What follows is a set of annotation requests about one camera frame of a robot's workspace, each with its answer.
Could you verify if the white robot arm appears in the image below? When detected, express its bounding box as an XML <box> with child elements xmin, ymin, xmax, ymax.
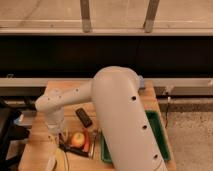
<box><xmin>35</xmin><ymin>66</ymin><xmax>167</xmax><ymax>171</ymax></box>

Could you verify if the red yellow apple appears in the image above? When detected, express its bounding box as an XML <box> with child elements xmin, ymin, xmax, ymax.
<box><xmin>71</xmin><ymin>132</ymin><xmax>85</xmax><ymax>148</ymax></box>

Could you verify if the orange carrot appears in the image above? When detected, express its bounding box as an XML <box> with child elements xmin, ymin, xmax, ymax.
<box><xmin>83</xmin><ymin>128</ymin><xmax>91</xmax><ymax>153</ymax></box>

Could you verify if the black rectangular block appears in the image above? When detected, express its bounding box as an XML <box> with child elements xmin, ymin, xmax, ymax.
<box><xmin>75</xmin><ymin>108</ymin><xmax>92</xmax><ymax>128</ymax></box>

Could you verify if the white plastic knife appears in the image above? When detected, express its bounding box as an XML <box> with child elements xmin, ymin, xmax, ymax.
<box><xmin>45</xmin><ymin>155</ymin><xmax>56</xmax><ymax>171</ymax></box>

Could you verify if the black equipment at left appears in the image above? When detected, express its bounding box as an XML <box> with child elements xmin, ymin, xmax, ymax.
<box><xmin>0</xmin><ymin>99</ymin><xmax>30</xmax><ymax>171</ymax></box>

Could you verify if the green plastic tray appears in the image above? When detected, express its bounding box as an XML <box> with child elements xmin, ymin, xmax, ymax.
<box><xmin>100</xmin><ymin>110</ymin><xmax>171</xmax><ymax>164</ymax></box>

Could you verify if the cream handled knife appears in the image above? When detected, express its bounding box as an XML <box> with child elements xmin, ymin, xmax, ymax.
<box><xmin>55</xmin><ymin>148</ymin><xmax>69</xmax><ymax>171</ymax></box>

